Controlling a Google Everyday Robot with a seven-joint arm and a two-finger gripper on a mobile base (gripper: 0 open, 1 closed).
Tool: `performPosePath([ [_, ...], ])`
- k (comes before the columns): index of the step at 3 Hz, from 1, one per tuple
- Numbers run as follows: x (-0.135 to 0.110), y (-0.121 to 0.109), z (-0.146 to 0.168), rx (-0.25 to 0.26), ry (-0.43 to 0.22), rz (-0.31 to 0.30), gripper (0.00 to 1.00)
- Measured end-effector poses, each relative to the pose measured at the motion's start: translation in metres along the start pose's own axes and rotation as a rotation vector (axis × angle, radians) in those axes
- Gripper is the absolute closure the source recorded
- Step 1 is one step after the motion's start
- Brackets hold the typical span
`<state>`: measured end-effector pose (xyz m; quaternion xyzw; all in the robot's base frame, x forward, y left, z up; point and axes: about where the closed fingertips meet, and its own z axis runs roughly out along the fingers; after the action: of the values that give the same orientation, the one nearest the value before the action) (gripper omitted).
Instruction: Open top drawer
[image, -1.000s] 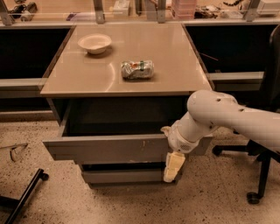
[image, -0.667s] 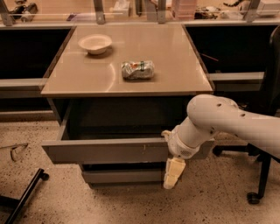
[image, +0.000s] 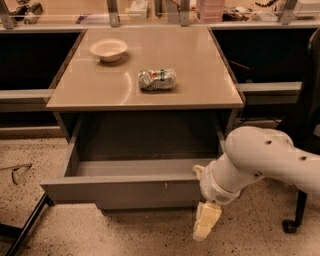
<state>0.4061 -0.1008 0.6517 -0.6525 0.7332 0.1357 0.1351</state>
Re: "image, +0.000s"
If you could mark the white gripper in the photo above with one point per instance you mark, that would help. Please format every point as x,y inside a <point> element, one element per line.
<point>214,186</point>

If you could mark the grey top drawer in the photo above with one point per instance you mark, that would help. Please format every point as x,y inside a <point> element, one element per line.
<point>130,161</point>

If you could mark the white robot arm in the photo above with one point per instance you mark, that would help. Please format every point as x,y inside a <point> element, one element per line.
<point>251,154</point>

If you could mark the grey drawer cabinet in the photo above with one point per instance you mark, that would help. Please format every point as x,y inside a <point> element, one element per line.
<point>139,107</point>

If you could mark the black office chair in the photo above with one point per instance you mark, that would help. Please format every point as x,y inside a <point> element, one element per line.
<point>301,122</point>

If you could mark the crushed silver can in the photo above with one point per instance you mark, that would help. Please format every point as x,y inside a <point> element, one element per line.
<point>163,79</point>

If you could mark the white bowl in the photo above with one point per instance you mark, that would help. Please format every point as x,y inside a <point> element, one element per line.
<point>108,50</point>

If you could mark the pink plastic container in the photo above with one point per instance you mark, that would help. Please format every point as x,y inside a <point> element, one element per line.
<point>210,11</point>

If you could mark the black chair base leg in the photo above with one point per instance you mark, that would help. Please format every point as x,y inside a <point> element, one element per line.
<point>15,236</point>

